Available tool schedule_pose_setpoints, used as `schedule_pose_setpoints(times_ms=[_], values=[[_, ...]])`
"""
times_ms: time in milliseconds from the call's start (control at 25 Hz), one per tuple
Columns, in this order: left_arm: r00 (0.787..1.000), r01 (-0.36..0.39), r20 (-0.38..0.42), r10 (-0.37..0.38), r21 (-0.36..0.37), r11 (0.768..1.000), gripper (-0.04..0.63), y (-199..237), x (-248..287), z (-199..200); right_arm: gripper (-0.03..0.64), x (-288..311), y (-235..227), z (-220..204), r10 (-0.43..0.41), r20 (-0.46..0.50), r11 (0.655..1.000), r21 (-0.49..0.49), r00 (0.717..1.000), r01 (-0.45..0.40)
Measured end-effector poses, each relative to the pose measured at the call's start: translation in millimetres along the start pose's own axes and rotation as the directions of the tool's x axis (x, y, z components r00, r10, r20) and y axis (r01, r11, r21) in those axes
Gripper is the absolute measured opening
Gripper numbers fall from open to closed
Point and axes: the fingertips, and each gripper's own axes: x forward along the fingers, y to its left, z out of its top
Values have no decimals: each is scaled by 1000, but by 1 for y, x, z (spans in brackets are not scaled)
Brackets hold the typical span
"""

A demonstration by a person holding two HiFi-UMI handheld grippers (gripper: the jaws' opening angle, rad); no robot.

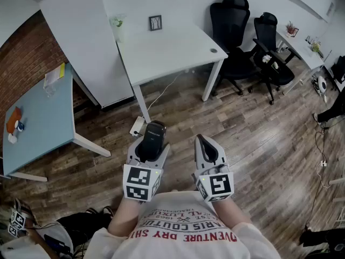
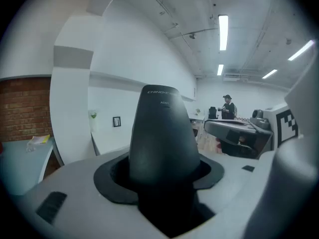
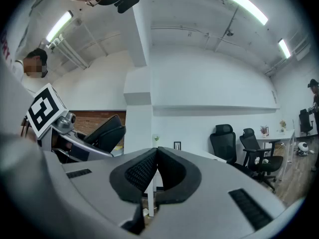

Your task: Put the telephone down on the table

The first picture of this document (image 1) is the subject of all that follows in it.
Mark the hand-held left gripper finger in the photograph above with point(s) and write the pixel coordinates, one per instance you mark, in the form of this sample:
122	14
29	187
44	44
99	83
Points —
133	151
164	158

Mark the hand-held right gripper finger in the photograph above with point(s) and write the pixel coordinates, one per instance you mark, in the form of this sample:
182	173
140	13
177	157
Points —
219	155
199	155

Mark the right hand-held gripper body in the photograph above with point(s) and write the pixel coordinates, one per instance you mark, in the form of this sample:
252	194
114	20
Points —
218	185

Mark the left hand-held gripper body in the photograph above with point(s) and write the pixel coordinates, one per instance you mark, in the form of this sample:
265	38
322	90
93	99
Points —
138	181

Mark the black handheld device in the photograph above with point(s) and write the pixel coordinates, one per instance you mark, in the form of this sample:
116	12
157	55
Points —
152	140

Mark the person's right forearm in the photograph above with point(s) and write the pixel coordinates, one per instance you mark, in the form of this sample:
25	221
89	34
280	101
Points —
231	214

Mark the person's left forearm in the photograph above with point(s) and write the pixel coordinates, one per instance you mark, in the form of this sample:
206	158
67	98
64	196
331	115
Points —
121	217

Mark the low black office chair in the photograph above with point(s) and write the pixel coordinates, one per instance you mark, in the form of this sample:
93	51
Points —
265	34

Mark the tall black office chair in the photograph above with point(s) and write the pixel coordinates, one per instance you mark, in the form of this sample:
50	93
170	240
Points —
231	23

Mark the long white side desk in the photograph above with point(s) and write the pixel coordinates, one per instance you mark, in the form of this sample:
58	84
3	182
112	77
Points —
299	47

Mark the white power strip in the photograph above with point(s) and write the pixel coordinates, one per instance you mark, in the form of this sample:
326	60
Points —
137	125

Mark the person's white printed shirt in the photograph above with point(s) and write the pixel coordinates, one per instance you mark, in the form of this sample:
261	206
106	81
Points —
175	244

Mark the black backpack on floor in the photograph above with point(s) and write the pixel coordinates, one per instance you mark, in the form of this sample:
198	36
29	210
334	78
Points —
78	225

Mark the light blue table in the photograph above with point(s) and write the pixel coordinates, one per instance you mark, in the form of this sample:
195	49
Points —
43	133

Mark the clear glass cup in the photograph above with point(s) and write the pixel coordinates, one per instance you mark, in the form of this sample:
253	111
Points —
50	91

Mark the white flowers on chair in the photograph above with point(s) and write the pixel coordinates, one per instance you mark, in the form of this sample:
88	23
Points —
267	58

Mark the yellow and white booklet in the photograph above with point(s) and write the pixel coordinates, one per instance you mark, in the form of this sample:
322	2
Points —
55	75

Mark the blue and white cup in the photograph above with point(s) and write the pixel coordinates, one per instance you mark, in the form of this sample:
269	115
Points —
20	125

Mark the black bag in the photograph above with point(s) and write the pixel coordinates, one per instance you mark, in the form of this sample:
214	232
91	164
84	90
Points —
323	239

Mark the orange box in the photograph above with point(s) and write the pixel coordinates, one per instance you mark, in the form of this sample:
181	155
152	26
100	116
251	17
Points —
13	119

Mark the white round appliance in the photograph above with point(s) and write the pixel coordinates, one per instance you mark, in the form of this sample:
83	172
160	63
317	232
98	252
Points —
321	84

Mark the spare hand-held gripper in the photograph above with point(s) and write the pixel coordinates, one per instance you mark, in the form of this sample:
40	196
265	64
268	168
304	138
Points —
17	221

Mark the yellow flower pot plant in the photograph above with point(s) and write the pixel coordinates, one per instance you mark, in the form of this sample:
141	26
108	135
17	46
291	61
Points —
316	47

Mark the black picture frame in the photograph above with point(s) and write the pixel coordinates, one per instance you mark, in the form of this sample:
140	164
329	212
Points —
155	23

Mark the red plant in frame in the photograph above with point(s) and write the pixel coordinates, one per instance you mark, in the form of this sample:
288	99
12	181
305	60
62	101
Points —
291	29

